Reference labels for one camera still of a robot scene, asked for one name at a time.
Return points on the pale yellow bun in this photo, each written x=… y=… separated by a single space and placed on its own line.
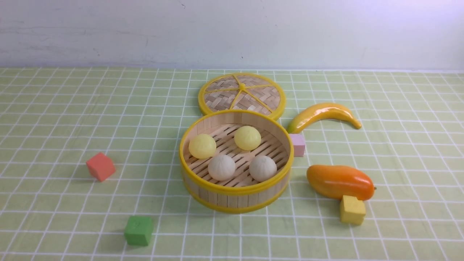
x=247 y=138

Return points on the white bun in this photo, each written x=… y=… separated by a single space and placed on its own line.
x=262 y=168
x=221 y=167

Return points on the bamboo steamer tray yellow rim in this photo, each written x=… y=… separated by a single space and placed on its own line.
x=241 y=193

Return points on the woven bamboo steamer lid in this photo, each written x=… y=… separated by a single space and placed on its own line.
x=242 y=91

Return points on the pink foam cube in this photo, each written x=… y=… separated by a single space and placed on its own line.
x=299 y=144

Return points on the yellow plastic banana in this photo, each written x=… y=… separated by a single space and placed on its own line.
x=322 y=111

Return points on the orange plastic mango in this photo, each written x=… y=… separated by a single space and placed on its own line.
x=335 y=181

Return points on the red foam cube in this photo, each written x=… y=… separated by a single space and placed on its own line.
x=100 y=167

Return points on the green foam cube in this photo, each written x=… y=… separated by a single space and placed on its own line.
x=138 y=230

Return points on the yellow foam cube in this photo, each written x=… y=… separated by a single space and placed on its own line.
x=352 y=210

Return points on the green checkered tablecloth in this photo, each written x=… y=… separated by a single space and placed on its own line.
x=54 y=119

